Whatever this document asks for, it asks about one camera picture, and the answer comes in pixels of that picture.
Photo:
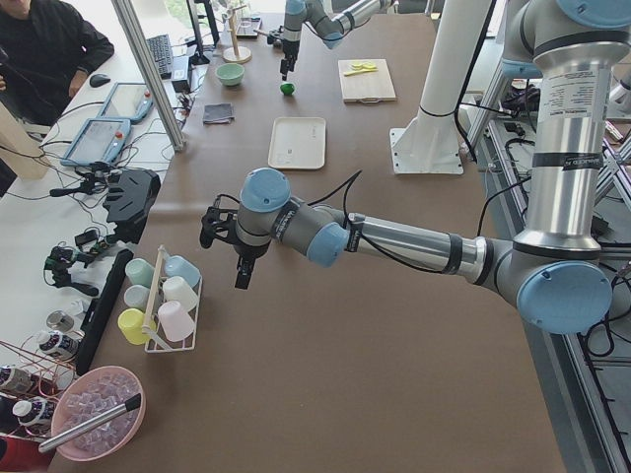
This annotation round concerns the green lime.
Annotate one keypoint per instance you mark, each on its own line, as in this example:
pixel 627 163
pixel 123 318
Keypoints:
pixel 287 89

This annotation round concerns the wooden cutting board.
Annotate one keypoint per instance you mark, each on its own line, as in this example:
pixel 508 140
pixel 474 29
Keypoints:
pixel 366 88

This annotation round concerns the light blue cup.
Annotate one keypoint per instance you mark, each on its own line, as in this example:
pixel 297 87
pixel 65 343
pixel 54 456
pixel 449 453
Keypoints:
pixel 176 265

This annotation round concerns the person in black shirt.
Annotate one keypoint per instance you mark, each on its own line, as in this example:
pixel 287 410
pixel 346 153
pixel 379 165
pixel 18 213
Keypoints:
pixel 52 50

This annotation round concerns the cream rabbit tray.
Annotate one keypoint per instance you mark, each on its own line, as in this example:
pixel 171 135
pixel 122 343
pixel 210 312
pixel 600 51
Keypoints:
pixel 297 143

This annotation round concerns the teach pendant tablet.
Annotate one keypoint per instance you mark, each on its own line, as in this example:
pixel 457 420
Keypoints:
pixel 100 140
pixel 127 100

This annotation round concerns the black flat bar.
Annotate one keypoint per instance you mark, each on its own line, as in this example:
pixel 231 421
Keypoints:
pixel 102 312

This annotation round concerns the black keyboard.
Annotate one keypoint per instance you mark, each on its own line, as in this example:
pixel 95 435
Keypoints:
pixel 161 50

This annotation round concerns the yellow plastic knife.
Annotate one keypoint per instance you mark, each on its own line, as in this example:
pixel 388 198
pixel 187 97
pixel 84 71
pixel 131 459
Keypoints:
pixel 355 72

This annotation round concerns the aluminium frame post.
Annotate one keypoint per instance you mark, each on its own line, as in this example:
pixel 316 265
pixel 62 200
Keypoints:
pixel 132 29

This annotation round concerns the grey folded cloth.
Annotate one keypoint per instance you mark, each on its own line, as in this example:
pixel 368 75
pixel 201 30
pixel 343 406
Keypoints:
pixel 218 113

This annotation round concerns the black plastic housing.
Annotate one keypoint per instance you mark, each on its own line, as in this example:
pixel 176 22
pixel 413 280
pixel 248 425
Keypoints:
pixel 130 196

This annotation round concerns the mint green bowl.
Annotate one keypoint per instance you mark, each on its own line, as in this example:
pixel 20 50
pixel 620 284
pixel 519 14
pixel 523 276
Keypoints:
pixel 230 74

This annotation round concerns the black computer mouse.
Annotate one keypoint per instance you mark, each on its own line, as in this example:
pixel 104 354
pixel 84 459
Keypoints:
pixel 99 80

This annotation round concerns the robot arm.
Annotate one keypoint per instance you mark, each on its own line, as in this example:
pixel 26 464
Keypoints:
pixel 549 270
pixel 331 30

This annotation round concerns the pink bowl of ice cubes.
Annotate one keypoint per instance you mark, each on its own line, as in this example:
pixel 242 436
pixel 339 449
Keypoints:
pixel 92 394

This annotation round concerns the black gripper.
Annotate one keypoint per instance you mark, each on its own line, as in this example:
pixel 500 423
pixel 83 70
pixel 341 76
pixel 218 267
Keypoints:
pixel 245 252
pixel 289 48

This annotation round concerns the pink cup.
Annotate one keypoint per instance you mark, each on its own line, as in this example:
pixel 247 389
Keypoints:
pixel 176 321

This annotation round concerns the metal ice scoop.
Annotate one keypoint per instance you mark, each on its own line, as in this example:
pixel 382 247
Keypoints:
pixel 129 405

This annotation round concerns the yellow cup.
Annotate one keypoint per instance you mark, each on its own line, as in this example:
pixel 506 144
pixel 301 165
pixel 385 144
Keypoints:
pixel 130 323

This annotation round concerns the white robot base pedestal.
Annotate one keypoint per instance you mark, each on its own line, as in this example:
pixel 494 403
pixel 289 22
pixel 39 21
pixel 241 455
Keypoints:
pixel 429 143

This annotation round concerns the white cup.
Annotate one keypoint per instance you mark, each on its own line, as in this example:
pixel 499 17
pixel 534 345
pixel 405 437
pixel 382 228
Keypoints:
pixel 175 288
pixel 136 296

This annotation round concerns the round wooden stand base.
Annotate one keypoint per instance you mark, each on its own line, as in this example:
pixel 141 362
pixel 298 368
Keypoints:
pixel 236 53

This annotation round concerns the white wire cup rack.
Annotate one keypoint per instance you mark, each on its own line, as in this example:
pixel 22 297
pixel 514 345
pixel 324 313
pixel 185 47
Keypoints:
pixel 158 342

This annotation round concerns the mint green cup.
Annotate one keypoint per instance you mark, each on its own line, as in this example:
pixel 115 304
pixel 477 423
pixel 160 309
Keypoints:
pixel 140 272

